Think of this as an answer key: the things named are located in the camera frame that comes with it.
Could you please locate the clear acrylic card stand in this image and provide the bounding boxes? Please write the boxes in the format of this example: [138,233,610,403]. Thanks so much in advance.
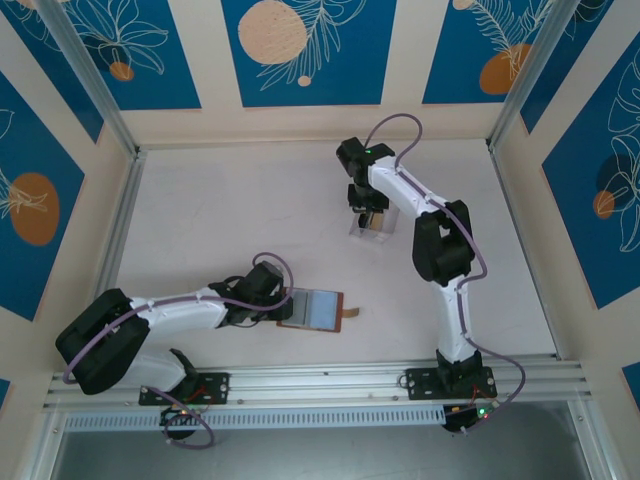
[348,207,398,246]

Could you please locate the brown leather card holder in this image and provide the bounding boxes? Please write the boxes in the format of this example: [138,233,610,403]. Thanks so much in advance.
[276,287,364,334]

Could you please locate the black controller board green light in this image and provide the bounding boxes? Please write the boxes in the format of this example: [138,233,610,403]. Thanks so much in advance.
[442,403,499,435]
[158,405,204,427]

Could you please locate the grey sheet metal panel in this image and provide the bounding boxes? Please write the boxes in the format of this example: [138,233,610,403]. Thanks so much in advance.
[49,427,589,480]

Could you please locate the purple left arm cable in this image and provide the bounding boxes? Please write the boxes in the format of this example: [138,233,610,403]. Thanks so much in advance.
[63,252,296,450]

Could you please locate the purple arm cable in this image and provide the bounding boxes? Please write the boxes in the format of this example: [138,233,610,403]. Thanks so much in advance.
[366,113,527,436]
[63,252,296,450]

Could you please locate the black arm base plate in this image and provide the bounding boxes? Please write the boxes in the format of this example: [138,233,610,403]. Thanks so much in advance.
[138,371,232,406]
[404,366,500,402]

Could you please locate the long aluminium base rail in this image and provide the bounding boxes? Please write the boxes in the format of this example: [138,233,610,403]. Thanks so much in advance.
[42,353,596,409]

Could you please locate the grey slotted cable duct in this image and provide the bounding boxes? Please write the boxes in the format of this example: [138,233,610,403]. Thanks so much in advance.
[63,405,447,432]

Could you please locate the aluminium side rail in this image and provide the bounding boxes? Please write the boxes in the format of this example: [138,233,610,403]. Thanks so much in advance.
[488,144,560,359]
[74,147,149,359]

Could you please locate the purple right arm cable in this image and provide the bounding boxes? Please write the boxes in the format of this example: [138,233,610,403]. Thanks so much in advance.
[366,113,527,436]

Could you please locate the blue floral wall panel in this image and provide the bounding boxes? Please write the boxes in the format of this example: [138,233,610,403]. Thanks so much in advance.
[0,72,86,322]
[422,0,556,105]
[64,0,202,112]
[0,0,105,145]
[221,0,399,108]
[519,0,640,135]
[542,47,640,311]

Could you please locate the aluminium frame post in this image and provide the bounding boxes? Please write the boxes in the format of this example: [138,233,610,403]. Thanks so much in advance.
[487,0,615,151]
[34,0,141,159]
[24,407,67,480]
[567,399,619,480]

